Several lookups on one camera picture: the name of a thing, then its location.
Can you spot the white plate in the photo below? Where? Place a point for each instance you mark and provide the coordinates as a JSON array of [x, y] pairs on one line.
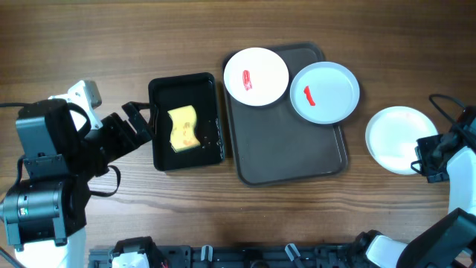
[[256, 76], [391, 137]]

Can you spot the black plastic bin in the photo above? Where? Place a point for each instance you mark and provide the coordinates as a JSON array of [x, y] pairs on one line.
[[198, 90]]

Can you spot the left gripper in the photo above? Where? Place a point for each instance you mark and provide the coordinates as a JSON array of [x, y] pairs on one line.
[[130, 141]]

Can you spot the yellow green sponge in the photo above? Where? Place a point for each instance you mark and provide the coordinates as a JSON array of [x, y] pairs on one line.
[[183, 133]]

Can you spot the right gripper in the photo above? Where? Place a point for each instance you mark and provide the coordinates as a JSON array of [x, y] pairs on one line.
[[423, 144]]

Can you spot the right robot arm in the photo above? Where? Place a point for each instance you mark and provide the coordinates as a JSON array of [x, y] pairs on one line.
[[445, 240]]

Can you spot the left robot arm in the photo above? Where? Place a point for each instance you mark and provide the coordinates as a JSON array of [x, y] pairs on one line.
[[65, 146]]

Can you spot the dark brown serving tray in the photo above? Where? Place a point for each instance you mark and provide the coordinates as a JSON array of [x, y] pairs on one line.
[[274, 145]]

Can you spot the light grey plate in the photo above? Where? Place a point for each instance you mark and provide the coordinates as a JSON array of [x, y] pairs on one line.
[[324, 93]]

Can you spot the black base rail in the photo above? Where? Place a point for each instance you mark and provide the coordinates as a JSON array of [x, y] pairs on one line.
[[143, 252]]

